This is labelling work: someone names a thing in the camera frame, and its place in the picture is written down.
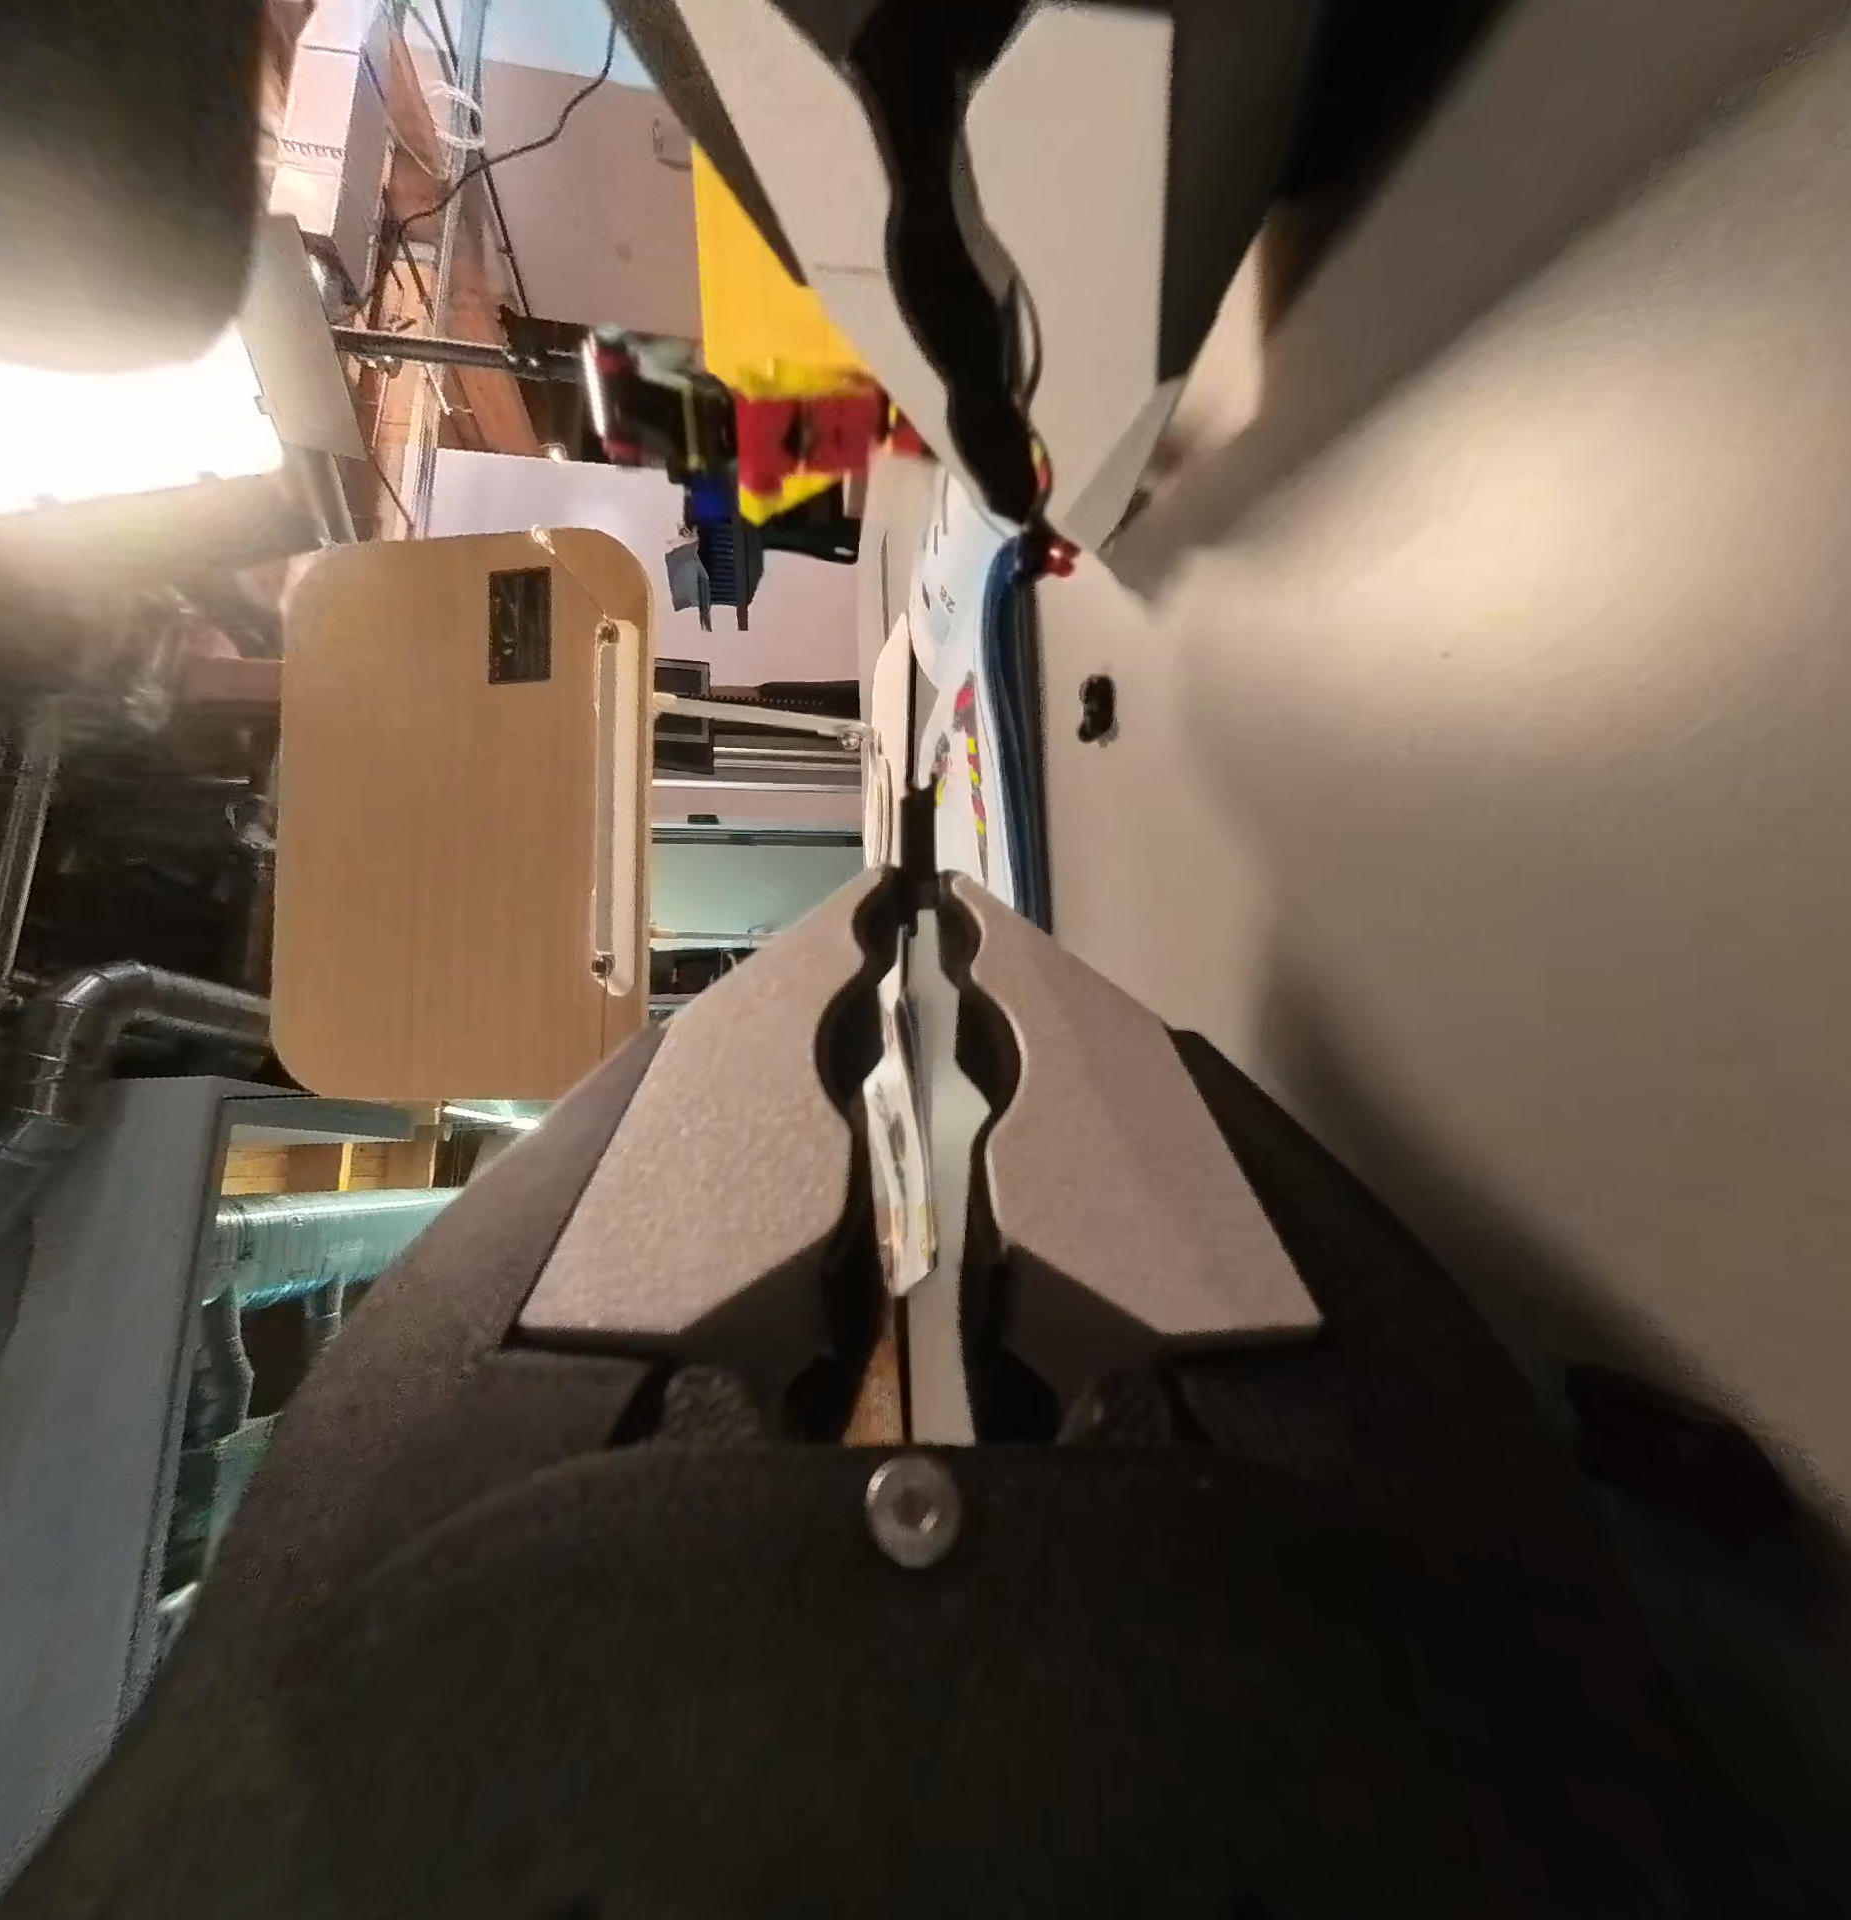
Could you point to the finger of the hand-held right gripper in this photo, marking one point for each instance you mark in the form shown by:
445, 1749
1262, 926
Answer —
806, 178
1077, 225

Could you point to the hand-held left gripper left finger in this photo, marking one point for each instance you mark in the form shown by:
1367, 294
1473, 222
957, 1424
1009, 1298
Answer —
685, 1202

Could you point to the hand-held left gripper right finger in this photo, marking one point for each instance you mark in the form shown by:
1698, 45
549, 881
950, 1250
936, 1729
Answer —
1150, 1202

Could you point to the yellow plastic bin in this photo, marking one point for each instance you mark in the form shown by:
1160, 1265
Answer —
760, 269

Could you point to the red yellow black brick assembly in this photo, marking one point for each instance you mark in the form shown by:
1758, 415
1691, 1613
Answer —
806, 427

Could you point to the small red toy brick piece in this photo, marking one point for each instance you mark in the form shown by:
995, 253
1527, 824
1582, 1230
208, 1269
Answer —
1055, 553

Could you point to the thin black toy brick piece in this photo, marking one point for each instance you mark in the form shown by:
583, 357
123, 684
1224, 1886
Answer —
918, 854

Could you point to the closed instruction booklet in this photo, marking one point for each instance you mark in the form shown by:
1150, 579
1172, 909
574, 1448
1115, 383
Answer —
902, 1137

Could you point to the wooden board stand white base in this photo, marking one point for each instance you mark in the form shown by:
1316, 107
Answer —
445, 810

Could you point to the open instruction booklet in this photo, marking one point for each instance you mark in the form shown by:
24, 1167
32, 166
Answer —
1002, 721

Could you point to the studio light panel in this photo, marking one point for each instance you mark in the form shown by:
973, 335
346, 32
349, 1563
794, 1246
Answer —
115, 427

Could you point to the long silver ventilation duct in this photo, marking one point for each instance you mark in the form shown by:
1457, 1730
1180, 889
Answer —
341, 1230

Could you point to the round silver ventilation duct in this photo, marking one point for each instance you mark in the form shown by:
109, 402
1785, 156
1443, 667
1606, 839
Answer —
115, 1003

